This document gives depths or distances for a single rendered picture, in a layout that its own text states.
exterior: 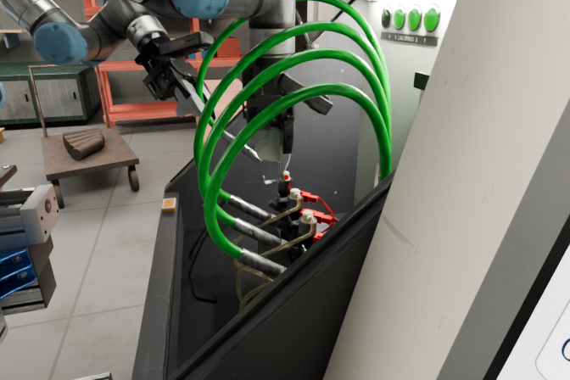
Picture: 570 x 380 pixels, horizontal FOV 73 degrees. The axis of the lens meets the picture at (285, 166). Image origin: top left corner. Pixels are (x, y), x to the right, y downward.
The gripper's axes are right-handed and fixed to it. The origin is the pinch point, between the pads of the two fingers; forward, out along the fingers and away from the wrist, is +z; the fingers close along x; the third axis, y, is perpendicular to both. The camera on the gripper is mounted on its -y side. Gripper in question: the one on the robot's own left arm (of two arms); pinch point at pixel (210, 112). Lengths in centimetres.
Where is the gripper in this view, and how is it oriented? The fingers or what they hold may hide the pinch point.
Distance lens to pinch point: 80.2
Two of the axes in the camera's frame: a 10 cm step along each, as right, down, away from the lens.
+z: 5.7, 8.1, -1.3
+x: -3.9, 1.2, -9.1
